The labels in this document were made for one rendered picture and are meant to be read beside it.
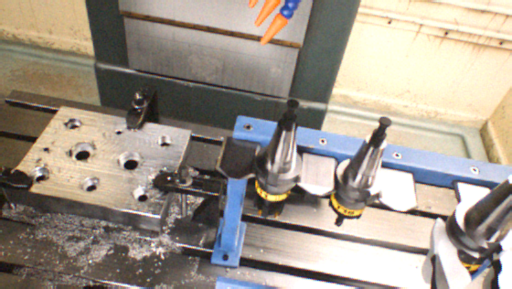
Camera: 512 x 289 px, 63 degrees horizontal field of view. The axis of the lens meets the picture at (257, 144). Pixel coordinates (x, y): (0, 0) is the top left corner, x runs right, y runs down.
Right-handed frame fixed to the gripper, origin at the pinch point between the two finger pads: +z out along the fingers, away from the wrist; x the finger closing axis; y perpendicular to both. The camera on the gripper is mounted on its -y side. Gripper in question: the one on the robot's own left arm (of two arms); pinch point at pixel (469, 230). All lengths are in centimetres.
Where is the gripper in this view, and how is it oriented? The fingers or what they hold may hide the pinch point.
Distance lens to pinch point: 53.7
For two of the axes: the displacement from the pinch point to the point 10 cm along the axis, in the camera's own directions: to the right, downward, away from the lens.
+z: 1.4, -7.2, 6.8
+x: 9.8, 1.9, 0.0
